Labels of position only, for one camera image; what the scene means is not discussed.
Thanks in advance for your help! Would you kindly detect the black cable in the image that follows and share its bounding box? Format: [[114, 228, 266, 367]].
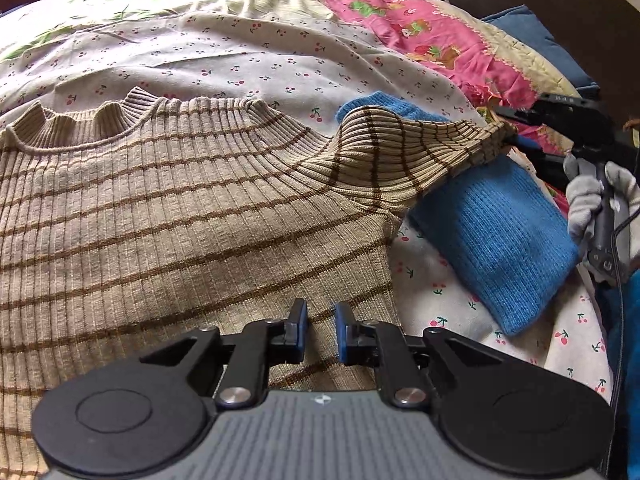
[[606, 217, 640, 413]]

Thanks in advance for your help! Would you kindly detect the person's right forearm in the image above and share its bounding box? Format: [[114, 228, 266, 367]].
[[596, 267, 640, 466]]

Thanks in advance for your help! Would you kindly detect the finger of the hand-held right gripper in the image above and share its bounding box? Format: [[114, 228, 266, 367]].
[[492, 106, 547, 126], [506, 134, 573, 187]]

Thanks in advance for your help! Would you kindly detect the person's right hand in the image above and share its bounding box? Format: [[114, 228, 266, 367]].
[[563, 153, 640, 262]]

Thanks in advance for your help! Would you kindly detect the beige striped ribbed sweater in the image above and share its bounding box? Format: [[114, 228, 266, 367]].
[[0, 86, 517, 478]]

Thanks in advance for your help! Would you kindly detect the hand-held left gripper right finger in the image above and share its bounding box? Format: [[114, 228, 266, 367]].
[[334, 301, 506, 409]]

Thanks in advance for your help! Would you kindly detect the pink floral quilt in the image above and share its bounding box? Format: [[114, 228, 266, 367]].
[[0, 0, 593, 201]]

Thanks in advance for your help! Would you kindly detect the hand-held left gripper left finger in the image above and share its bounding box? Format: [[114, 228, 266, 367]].
[[139, 298, 308, 409]]

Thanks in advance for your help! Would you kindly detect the cherry print bed sheet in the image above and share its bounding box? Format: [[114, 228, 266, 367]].
[[0, 7, 618, 403]]

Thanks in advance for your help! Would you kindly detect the blue cushion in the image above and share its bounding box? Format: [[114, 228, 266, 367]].
[[481, 4, 598, 92]]

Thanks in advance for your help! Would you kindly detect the blue knit sweater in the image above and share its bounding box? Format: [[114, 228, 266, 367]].
[[334, 91, 583, 338]]

